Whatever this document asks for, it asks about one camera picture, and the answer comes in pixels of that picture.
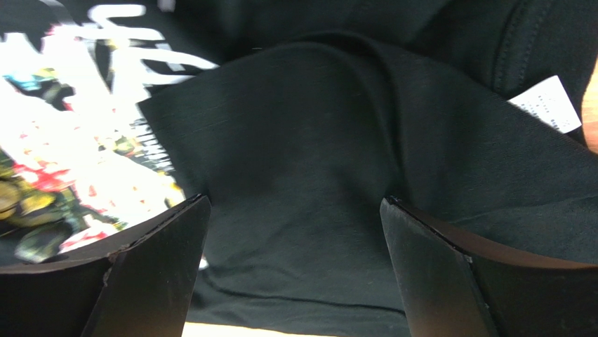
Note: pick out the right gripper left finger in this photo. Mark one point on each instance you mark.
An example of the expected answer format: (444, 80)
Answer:
(138, 282)

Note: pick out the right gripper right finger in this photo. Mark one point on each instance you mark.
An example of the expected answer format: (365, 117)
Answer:
(456, 283)

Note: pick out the black floral t shirt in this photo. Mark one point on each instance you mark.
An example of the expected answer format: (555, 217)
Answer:
(296, 119)

